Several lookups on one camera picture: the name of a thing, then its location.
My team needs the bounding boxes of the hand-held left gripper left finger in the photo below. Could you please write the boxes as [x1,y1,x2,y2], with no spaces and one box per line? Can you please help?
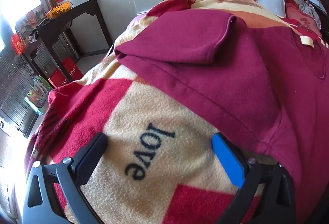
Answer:
[22,132,108,224]

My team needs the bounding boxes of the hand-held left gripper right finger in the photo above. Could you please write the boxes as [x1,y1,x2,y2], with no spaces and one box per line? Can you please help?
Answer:
[211,133,296,224]

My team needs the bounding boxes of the maroon short-sleeved shirt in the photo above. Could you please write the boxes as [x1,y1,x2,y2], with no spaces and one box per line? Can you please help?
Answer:
[114,7,329,224]

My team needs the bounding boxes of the red and cream fleece blanket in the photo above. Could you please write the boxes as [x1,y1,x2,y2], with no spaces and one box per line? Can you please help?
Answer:
[26,0,329,224]

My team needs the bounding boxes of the red gift bag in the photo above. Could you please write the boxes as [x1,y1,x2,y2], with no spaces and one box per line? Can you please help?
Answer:
[62,57,84,83]
[48,70,70,89]

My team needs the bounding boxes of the green printed gift box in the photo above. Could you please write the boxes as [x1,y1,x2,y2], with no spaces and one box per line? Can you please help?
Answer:
[24,75,53,115]

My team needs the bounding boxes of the red box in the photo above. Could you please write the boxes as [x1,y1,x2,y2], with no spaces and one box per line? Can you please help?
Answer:
[11,34,26,55]

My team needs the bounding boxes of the dark patterned cloth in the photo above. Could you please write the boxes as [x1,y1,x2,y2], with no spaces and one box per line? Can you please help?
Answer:
[28,18,50,43]

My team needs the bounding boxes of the dark wooden console table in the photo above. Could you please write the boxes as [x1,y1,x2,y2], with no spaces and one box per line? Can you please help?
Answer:
[15,0,113,80]

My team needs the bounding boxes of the yellow plastic basket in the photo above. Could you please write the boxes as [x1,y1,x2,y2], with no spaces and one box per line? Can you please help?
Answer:
[46,1,72,19]

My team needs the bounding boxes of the white pillow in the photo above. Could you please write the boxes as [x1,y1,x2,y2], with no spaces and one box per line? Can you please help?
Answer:
[249,0,286,17]

